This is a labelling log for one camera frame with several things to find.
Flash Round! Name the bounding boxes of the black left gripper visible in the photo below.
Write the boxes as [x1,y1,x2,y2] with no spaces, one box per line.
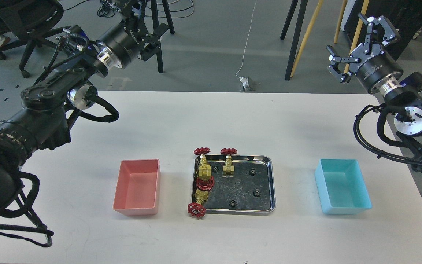
[96,0,169,70]

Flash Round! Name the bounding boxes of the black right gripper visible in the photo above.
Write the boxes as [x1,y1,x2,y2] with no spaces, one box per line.
[326,13,404,94]

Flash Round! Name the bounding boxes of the brass valve red wheel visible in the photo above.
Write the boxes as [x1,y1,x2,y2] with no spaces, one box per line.
[196,176,215,191]

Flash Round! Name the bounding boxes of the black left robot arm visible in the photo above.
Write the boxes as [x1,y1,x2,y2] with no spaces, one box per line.
[0,0,175,248]

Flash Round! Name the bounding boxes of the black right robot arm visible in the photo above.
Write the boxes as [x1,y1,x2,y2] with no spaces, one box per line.
[326,13,422,173]

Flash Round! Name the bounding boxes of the blue plastic box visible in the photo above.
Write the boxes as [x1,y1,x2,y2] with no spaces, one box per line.
[315,159,372,215]

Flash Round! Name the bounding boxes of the brass valve top left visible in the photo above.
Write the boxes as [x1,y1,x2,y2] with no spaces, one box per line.
[193,147,212,182]

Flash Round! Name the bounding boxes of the pink plastic box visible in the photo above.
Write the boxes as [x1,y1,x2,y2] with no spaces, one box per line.
[113,159,160,216]

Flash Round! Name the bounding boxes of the brass valve top middle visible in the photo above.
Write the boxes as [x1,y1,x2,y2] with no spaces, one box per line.
[221,148,238,178]

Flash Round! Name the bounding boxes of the brass valve bottom left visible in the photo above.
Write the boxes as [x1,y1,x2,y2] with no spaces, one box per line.
[187,189,209,219]

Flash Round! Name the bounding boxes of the black tripod stand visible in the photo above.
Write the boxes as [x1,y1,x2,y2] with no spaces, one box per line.
[150,0,175,73]

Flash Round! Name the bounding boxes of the black cabinet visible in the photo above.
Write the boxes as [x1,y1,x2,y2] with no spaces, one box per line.
[365,0,422,60]

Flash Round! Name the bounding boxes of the black and wood easel legs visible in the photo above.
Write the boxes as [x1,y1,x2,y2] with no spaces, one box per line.
[280,0,370,81]

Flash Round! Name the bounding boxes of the black office chair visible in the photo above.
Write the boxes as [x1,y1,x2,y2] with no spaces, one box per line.
[0,0,64,78]

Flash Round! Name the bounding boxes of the steel tray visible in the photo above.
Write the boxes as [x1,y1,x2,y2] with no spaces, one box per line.
[191,154,276,215]

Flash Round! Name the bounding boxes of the white power adapter with cable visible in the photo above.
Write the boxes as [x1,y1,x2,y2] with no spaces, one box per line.
[235,0,258,92]

